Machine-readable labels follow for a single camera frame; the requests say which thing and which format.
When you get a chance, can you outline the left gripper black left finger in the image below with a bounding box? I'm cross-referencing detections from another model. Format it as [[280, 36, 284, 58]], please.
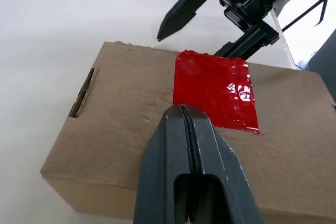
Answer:
[[133, 104, 196, 224]]

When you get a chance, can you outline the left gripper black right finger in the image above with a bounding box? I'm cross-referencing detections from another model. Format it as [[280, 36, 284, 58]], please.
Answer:
[[181, 105, 264, 224]]

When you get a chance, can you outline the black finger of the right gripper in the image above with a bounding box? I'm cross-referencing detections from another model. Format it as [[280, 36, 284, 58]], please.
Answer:
[[214, 23, 279, 61], [156, 0, 211, 42]]

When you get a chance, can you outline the brown cardboard box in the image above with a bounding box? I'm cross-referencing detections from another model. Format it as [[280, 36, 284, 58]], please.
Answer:
[[40, 41, 336, 224]]

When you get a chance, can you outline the red tape patch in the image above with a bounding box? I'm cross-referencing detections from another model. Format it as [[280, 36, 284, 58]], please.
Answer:
[[172, 50, 265, 136]]

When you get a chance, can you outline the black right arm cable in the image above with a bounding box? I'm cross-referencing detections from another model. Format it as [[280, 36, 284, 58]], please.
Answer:
[[280, 0, 329, 29]]

